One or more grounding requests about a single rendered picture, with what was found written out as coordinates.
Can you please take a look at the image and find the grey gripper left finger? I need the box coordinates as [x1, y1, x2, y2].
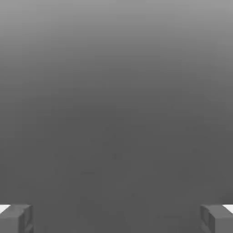
[0, 204, 34, 233]

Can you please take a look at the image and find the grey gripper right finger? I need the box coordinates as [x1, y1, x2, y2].
[199, 204, 233, 233]

